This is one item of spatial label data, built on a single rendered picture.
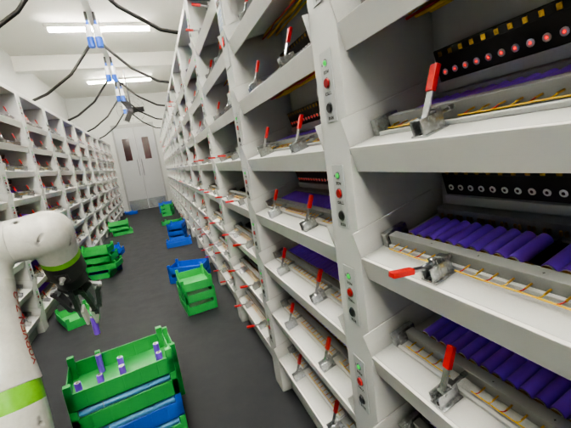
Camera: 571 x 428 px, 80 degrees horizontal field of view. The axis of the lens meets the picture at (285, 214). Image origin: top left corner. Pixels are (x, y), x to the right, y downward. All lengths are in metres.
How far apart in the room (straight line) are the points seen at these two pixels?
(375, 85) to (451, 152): 0.25
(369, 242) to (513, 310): 0.27
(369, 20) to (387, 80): 0.13
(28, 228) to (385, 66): 0.82
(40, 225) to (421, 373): 0.84
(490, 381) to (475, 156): 0.34
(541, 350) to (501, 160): 0.19
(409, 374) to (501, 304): 0.27
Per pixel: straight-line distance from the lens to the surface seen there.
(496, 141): 0.41
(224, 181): 1.96
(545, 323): 0.45
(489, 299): 0.48
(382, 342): 0.74
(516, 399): 0.61
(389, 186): 0.66
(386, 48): 0.68
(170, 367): 1.26
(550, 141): 0.38
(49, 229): 0.94
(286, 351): 1.50
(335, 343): 1.08
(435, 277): 0.52
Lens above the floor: 0.96
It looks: 10 degrees down
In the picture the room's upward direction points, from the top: 8 degrees counter-clockwise
